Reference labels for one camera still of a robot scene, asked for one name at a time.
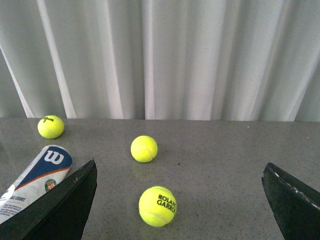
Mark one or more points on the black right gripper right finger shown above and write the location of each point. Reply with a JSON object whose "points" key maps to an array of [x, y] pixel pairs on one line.
{"points": [[295, 205]]}

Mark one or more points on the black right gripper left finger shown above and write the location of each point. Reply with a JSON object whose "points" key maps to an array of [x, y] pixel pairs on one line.
{"points": [[60, 214]]}

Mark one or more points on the white blue tennis ball can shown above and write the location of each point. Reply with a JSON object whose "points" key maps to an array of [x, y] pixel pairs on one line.
{"points": [[48, 169]]}

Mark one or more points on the Wilson tennis ball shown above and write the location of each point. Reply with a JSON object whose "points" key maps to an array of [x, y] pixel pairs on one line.
{"points": [[50, 127]]}

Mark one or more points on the Roland Garros tennis ball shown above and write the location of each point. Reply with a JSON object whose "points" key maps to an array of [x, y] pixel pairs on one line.
{"points": [[157, 206]]}

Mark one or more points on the plain yellow tennis ball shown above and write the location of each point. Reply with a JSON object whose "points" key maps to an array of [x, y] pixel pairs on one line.
{"points": [[144, 149]]}

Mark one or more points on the white curtain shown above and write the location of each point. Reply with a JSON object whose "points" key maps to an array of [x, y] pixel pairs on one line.
{"points": [[235, 60]]}

